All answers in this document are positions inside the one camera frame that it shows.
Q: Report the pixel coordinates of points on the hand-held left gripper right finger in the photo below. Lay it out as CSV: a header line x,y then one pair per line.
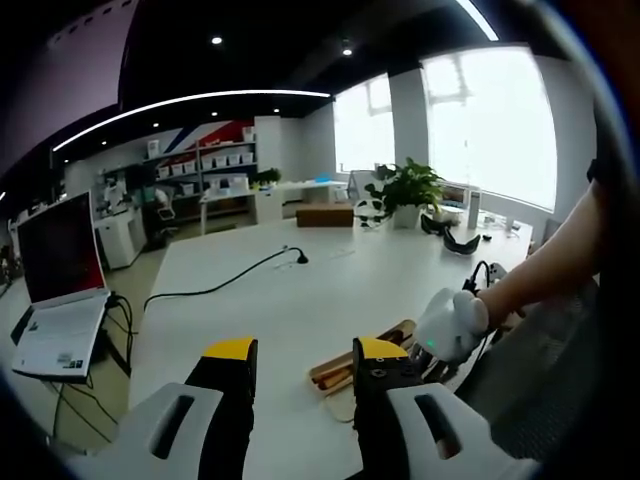
x,y
385,410

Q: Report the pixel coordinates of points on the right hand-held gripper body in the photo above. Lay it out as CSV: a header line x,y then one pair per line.
x,y
445,320

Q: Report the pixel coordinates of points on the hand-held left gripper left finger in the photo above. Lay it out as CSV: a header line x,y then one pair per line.
x,y
225,400

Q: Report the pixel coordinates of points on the wooden chopstick utensil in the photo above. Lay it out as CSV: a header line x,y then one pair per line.
x,y
330,375

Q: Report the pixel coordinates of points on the beige cutlery case base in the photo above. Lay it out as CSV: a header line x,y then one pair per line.
x,y
336,362

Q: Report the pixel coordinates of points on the white game controller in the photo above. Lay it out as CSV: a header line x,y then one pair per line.
x,y
496,271

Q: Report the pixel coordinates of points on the black curved headset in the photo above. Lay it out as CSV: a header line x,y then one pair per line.
x,y
460,248
430,226

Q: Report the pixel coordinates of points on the grey mesh office chair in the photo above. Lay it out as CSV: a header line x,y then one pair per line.
x,y
540,380

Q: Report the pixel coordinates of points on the black laptop stand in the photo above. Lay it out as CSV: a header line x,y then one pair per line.
x,y
120,355

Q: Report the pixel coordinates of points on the white tower device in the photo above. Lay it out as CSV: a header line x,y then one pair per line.
x,y
474,207

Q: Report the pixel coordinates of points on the desktop monitor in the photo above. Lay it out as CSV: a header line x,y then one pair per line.
x,y
454,196

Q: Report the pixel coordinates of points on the green potted plant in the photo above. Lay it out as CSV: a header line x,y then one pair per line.
x,y
410,185

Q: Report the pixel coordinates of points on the brown cardboard box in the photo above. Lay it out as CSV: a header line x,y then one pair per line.
x,y
325,216

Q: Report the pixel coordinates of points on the white cabinet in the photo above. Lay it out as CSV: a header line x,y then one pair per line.
x,y
120,240

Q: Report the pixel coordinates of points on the white long desk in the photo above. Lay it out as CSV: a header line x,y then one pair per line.
x,y
270,200

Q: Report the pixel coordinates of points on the white laptop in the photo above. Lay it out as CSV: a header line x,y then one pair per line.
x,y
60,250

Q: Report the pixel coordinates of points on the small green desk plant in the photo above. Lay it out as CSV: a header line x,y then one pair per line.
x,y
267,177

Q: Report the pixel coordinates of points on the shelving unit with white bins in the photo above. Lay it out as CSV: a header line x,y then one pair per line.
x,y
220,160

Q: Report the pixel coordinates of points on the ceiling light strip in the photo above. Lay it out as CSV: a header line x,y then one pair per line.
x,y
275,92
479,19

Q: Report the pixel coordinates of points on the pink ceiling panel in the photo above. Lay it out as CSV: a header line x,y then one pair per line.
x,y
80,65

